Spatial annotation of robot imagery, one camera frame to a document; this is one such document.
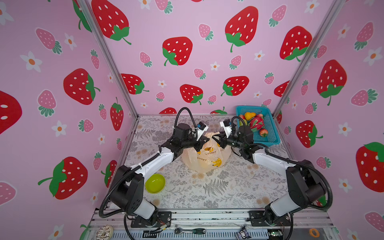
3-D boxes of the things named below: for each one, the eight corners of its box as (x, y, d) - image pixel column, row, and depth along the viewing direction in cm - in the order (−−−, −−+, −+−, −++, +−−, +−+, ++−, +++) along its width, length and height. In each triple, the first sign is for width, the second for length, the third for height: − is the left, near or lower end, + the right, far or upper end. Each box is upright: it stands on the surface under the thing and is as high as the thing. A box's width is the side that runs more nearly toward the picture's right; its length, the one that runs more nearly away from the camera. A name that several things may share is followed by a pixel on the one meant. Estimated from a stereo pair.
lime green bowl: (145, 194, 84) (143, 191, 81) (149, 176, 91) (147, 173, 87) (164, 194, 84) (162, 191, 80) (166, 176, 91) (165, 173, 87)
